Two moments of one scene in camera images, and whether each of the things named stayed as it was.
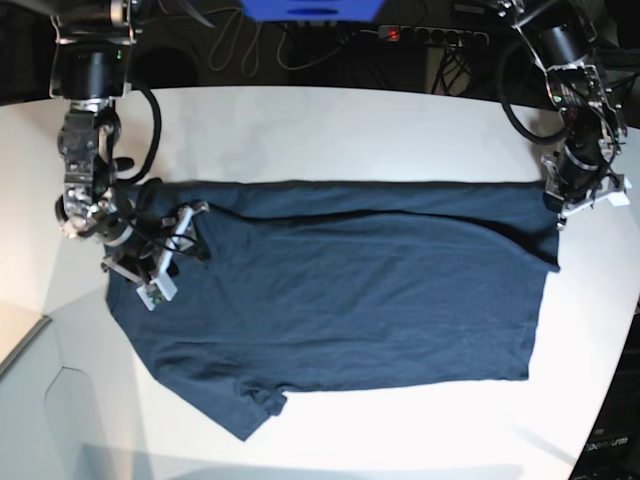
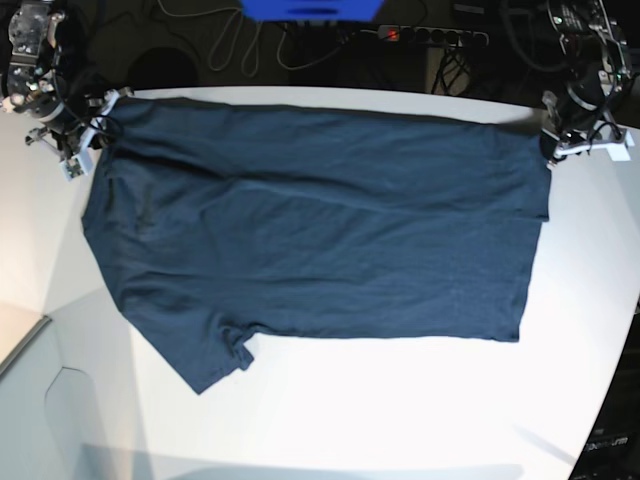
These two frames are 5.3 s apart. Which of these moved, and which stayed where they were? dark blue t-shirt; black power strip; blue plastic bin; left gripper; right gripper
Moved: dark blue t-shirt; left gripper; right gripper
Stayed: black power strip; blue plastic bin
